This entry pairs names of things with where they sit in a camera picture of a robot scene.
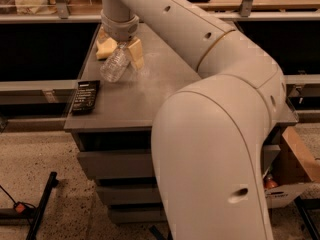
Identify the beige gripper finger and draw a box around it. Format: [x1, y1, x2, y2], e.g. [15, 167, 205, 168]
[127, 37, 144, 70]
[96, 27, 109, 45]

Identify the clear plastic water bottle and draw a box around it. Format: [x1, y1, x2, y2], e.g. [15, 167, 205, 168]
[100, 42, 130, 83]

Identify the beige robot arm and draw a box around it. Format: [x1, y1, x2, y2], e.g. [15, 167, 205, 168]
[103, 0, 286, 240]

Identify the yellow sponge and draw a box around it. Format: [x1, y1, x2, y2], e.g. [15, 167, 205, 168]
[96, 38, 117, 60]

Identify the grey metal railing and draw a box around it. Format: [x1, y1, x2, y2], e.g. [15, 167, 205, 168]
[0, 0, 320, 22]

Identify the black label card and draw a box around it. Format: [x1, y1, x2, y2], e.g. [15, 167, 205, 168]
[71, 80, 100, 114]

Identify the grey drawer cabinet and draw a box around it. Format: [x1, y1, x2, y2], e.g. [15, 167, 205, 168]
[65, 26, 288, 212]

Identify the top grey drawer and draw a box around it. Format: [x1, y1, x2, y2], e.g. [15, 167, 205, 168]
[77, 145, 280, 180]

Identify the grey drawer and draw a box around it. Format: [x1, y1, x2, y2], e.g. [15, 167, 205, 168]
[77, 145, 280, 180]
[96, 184, 161, 205]
[108, 207, 166, 224]

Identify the middle grey drawer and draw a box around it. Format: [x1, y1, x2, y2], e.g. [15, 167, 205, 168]
[96, 184, 161, 205]

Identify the black floor stand bar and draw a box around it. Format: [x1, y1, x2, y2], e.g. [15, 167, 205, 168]
[26, 172, 59, 240]

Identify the bottom grey drawer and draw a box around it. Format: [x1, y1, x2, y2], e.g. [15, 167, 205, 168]
[108, 207, 166, 224]

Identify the brown cardboard box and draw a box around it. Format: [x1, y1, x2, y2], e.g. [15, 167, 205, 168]
[263, 127, 320, 209]

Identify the orange cable connector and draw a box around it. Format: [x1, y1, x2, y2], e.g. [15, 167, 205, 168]
[14, 202, 26, 213]

